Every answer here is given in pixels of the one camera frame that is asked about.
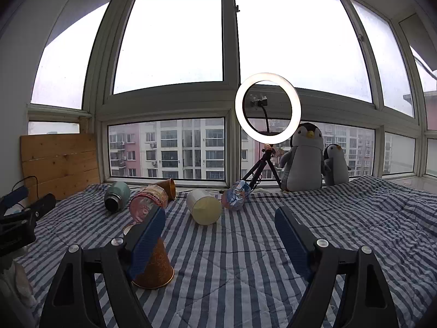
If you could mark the wooden board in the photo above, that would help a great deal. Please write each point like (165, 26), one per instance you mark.
(58, 165)

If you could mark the small grey penguin plush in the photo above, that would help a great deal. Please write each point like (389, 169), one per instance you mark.
(336, 165)

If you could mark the plain brown paper cup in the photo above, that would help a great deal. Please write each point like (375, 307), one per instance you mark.
(169, 188)

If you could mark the orange patterned paper cup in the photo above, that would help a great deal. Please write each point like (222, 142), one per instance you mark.
(156, 267)

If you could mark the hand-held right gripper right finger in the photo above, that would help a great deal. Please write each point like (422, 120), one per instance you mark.
(294, 240)

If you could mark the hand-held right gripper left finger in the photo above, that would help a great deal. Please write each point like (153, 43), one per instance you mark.
(146, 243)

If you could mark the crushed plastic water bottle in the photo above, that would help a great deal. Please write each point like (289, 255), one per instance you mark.
(236, 194)

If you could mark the pink patterned paper cup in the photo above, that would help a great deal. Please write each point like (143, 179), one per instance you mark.
(146, 201)

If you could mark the large grey penguin plush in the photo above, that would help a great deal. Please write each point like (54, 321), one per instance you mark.
(304, 164)

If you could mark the green thermos bottle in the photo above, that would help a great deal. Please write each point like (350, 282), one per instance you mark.
(116, 195)

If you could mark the black tripod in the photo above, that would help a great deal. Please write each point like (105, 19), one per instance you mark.
(265, 159)

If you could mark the blue white striped blanket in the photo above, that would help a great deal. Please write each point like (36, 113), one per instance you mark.
(232, 263)

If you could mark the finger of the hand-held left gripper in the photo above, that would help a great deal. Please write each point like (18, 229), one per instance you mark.
(13, 196)
(44, 205)

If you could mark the cream white cup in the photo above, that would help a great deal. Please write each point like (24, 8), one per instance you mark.
(203, 206)

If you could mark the black gooseneck phone holder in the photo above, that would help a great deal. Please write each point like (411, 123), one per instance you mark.
(261, 103)

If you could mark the person's left forearm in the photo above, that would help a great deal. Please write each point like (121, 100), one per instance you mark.
(13, 283)

